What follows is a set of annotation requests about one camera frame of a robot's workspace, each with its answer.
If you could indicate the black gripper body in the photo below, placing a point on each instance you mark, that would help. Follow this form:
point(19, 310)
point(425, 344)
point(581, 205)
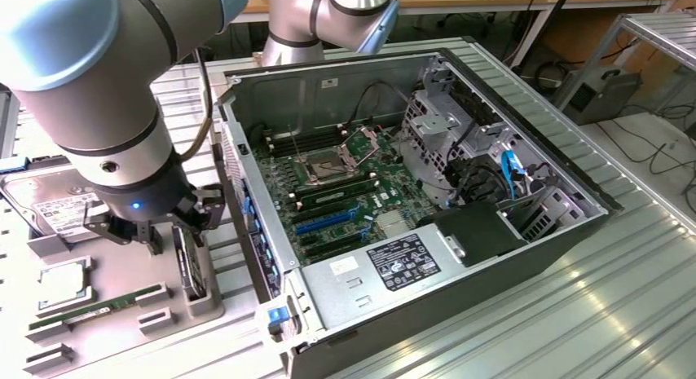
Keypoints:
point(142, 199)

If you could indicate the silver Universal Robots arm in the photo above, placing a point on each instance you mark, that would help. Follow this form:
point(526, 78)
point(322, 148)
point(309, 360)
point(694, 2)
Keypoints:
point(82, 49)

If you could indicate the grey parts rack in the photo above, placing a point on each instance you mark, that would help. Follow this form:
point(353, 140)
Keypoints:
point(109, 273)

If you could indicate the silver hard disk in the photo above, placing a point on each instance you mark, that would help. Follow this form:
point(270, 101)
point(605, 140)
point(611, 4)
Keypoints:
point(49, 199)

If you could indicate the silver CPU chip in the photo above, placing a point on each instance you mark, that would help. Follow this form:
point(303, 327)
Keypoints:
point(65, 288)

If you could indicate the black expansion slot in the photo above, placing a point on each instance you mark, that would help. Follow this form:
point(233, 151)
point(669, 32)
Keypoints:
point(338, 248)
point(321, 214)

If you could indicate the blue expansion slot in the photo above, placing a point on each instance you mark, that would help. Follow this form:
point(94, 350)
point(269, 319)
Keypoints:
point(326, 225)

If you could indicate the green RAM stick loose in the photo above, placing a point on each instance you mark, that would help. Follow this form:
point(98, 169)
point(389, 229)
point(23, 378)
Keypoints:
point(82, 311)

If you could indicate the thin metal locking lever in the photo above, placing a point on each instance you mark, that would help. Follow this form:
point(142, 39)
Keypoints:
point(298, 144)

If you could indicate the CPU socket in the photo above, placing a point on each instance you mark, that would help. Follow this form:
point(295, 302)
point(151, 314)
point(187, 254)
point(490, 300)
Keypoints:
point(326, 167)

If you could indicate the green RAM stick in slot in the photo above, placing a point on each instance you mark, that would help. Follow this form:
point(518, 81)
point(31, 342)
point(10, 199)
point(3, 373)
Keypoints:
point(338, 193)

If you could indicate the black RAM slot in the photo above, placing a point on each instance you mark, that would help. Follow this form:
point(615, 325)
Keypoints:
point(310, 144)
point(307, 136)

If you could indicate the blue case latch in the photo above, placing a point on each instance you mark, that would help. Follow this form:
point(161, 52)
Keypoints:
point(278, 317)

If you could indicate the grey power supply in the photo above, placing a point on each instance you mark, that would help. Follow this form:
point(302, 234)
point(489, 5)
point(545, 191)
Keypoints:
point(338, 285)

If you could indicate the metal socket cover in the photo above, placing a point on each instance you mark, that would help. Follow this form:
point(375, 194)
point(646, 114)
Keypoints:
point(361, 146)

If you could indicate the green motherboard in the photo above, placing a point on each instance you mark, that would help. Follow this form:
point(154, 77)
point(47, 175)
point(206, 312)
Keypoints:
point(381, 179)

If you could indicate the silver chipset heat sink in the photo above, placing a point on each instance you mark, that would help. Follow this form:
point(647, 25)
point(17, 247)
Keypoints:
point(390, 225)

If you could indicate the metal disk bay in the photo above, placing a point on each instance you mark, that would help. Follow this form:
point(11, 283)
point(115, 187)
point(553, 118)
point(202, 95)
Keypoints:
point(435, 126)

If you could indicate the black open PC case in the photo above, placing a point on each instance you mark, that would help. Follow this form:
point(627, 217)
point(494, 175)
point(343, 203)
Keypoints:
point(545, 248)

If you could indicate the wooden desk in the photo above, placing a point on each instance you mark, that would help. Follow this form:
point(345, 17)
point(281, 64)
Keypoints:
point(462, 0)

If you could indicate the black box device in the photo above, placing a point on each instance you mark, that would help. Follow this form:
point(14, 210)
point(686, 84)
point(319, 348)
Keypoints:
point(603, 95)

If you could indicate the aluminium frame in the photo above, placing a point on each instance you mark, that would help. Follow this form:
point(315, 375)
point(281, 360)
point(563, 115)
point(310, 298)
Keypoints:
point(653, 32)

